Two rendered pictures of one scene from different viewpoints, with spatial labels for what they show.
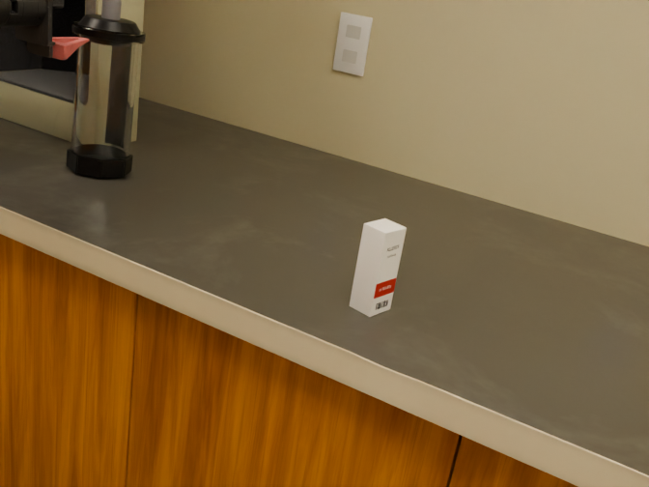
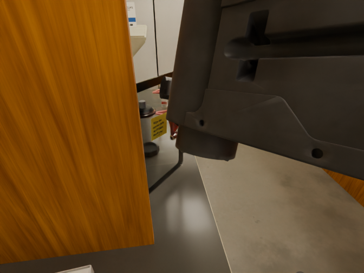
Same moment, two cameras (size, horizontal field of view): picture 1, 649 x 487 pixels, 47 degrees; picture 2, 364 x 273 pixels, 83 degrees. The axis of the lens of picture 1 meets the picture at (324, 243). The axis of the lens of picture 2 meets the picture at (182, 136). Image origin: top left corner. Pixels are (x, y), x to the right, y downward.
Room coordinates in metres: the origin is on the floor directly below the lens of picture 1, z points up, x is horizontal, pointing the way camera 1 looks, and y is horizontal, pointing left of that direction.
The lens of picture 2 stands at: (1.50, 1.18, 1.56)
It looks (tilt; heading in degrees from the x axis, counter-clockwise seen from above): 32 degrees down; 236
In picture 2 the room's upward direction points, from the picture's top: straight up
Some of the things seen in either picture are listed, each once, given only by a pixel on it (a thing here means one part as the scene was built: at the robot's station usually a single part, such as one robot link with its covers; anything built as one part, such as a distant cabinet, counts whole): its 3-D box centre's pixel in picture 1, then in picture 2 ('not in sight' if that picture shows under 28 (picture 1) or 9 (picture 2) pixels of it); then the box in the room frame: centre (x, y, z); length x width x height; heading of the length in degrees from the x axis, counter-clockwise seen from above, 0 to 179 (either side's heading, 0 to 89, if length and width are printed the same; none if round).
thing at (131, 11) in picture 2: not in sight; (124, 14); (1.26, 0.53, 1.54); 0.05 x 0.05 x 0.06; 77
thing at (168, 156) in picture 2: not in sight; (155, 140); (1.25, 0.66, 1.19); 0.30 x 0.01 x 0.40; 20
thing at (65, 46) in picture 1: (61, 30); not in sight; (1.09, 0.42, 1.17); 0.09 x 0.07 x 0.07; 154
